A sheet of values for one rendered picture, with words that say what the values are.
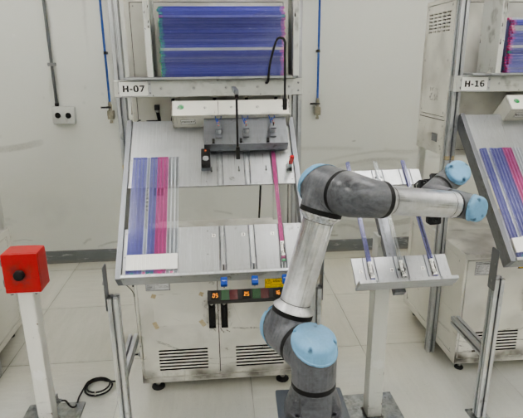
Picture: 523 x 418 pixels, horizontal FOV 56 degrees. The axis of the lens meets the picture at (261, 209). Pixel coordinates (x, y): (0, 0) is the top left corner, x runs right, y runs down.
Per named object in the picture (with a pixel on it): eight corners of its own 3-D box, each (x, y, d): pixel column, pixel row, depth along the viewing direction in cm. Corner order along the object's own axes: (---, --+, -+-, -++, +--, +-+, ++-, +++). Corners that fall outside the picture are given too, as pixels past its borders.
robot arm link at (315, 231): (276, 366, 128) (333, 166, 120) (251, 340, 141) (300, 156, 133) (313, 366, 134) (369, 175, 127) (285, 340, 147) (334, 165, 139)
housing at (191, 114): (287, 134, 214) (290, 113, 202) (174, 137, 210) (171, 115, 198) (285, 120, 218) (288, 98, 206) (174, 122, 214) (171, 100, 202)
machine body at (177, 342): (296, 386, 227) (298, 262, 209) (144, 396, 221) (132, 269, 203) (279, 316, 289) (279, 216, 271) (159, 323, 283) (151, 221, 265)
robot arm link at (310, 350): (306, 399, 119) (307, 351, 115) (279, 370, 131) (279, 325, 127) (346, 384, 125) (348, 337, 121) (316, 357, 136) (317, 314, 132)
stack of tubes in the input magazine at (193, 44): (285, 75, 200) (286, 5, 192) (160, 77, 196) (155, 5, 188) (281, 75, 212) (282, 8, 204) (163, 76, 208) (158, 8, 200)
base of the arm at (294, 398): (347, 430, 123) (349, 396, 120) (287, 432, 122) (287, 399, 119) (334, 391, 137) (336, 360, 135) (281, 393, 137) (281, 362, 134)
